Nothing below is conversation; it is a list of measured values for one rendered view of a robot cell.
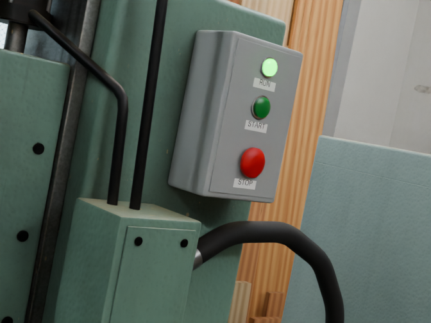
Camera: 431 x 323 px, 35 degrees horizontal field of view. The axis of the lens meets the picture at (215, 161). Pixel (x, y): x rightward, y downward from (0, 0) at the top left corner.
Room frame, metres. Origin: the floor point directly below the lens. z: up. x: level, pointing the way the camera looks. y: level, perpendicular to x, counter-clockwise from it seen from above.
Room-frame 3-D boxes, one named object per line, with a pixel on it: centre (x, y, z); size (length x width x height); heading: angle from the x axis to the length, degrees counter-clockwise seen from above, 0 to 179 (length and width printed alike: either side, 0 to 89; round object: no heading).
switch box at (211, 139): (0.70, -0.01, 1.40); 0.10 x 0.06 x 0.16; 131
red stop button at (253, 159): (0.67, -0.04, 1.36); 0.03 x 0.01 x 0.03; 131
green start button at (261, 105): (0.67, -0.04, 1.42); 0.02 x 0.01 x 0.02; 131
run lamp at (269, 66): (0.67, -0.04, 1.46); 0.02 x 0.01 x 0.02; 131
